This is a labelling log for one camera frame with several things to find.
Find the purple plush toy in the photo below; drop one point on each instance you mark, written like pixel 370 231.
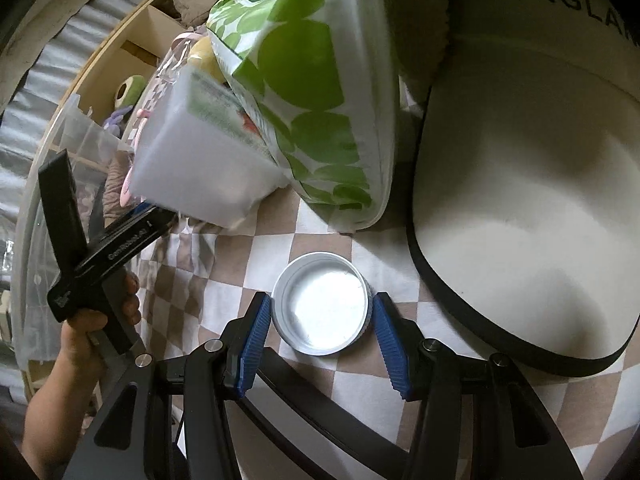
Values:
pixel 117 120

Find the wooden bedside shelf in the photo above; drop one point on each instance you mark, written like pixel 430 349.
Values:
pixel 150 25

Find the person's left forearm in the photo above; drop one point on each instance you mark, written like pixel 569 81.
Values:
pixel 55 410

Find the green wet wipes pack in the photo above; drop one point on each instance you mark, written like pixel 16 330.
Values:
pixel 310 85

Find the grey curtain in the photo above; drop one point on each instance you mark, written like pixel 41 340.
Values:
pixel 30 100

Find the yellow sponge ball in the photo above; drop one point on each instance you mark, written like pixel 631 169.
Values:
pixel 205 57

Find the green avocado plush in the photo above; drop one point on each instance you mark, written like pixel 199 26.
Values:
pixel 129 91

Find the person's left hand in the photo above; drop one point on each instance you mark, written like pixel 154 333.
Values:
pixel 82 345

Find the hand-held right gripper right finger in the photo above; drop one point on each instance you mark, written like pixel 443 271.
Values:
pixel 392 345

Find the clear plastic storage bin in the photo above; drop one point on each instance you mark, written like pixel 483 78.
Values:
pixel 85 135

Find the translucent white plastic box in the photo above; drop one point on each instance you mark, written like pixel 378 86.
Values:
pixel 200 170

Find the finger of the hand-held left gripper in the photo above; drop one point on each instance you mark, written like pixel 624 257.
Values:
pixel 62 210
pixel 145 207

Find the white visor cap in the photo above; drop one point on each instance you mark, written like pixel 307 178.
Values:
pixel 525 185

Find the white round jar lid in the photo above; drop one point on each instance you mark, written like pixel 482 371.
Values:
pixel 320 305

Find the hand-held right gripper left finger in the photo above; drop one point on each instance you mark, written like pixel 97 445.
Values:
pixel 255 340

